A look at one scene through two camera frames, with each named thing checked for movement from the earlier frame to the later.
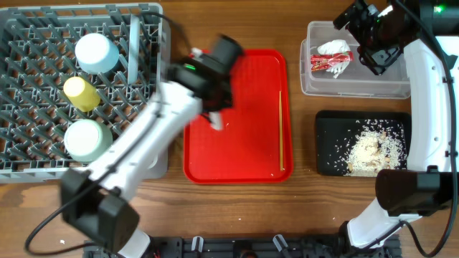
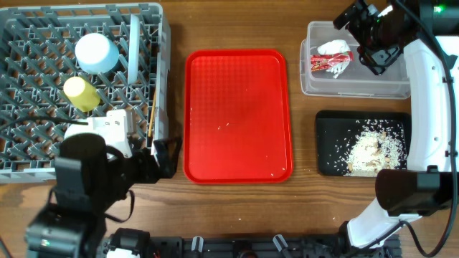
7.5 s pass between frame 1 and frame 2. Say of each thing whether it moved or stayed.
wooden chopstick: moved
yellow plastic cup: stayed
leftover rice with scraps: stayed
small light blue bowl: stayed
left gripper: moved
